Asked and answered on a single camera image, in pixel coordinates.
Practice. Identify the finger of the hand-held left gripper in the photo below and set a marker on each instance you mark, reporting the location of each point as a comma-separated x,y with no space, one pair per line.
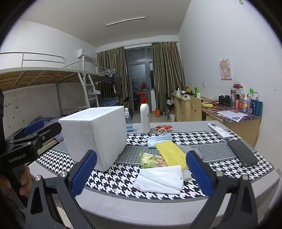
34,127
48,131

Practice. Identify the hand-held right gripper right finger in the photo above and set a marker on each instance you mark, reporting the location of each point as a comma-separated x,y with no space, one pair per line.
198,174

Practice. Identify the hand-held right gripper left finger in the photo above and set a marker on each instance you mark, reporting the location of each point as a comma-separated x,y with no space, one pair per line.
84,174

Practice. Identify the yellow foam net sleeve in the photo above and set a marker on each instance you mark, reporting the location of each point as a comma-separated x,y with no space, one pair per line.
169,154

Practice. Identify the white tissue paper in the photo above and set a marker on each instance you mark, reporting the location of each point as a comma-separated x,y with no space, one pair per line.
158,178

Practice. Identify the white foam box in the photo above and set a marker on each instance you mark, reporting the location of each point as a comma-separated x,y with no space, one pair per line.
99,132

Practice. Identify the green floral tissue pack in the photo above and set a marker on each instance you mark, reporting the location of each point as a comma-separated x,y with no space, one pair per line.
149,159

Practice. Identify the blue face mask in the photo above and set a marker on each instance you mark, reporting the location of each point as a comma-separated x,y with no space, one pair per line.
152,145
160,138

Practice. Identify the person's left hand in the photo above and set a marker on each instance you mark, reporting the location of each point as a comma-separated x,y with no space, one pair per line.
27,179

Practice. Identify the white foam block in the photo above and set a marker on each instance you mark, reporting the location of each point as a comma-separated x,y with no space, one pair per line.
186,175

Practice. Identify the houndstooth table mat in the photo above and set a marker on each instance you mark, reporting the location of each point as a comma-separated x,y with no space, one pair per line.
114,176

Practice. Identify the white remote control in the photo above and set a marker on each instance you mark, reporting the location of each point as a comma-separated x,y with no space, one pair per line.
220,131

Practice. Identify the black smartphone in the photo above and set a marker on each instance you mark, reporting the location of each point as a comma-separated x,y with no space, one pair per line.
242,152

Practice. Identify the white metal bunk bed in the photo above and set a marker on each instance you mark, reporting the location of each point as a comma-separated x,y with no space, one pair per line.
33,76

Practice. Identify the red snack packet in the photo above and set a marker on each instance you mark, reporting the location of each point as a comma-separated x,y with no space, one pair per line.
164,127

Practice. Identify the white thermos jug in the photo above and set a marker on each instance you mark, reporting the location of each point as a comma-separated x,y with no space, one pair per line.
172,115

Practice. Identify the desk with patterned cloth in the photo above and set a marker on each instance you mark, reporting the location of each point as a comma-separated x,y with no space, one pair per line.
242,127

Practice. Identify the wooden smiley chair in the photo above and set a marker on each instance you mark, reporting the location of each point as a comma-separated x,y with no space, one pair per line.
196,109

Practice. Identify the blue checked bedsheet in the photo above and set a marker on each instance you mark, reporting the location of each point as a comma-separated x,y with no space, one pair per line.
108,102

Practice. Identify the small clear sanitizer bottle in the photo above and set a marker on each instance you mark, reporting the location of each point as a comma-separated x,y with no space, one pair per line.
128,123

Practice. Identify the wooden desk with drawers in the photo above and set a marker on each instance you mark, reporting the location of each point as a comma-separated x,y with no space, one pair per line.
182,107

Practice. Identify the printed paper sheets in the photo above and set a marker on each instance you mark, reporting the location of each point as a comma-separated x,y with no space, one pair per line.
232,115

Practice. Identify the yellow cloth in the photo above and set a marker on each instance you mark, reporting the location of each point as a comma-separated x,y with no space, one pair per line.
207,105

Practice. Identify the orange container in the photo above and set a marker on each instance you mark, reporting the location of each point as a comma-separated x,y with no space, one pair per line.
157,113

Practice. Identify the white pump lotion bottle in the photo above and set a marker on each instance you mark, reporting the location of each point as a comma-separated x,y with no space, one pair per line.
145,119

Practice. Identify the black headphones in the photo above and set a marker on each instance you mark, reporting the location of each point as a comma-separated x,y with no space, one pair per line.
224,100

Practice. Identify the dark hanging clothes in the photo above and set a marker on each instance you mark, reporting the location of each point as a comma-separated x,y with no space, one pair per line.
109,78

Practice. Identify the silver kettle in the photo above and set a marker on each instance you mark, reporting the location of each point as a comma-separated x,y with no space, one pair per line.
178,92

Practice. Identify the white air conditioner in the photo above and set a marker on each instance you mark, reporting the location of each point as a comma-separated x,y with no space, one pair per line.
84,54

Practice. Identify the cluster of toiletry bottles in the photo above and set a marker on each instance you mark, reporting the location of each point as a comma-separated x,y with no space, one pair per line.
249,103

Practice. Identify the brown curtain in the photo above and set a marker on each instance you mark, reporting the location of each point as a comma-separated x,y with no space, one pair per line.
110,66
167,66

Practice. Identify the glass balcony door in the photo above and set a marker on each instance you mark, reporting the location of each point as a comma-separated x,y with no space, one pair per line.
138,72

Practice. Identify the ceiling tube lamp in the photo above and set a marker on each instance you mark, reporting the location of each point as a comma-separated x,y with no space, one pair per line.
125,21

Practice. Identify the pink cartoon wall poster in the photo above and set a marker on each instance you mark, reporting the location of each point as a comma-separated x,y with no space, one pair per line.
225,68

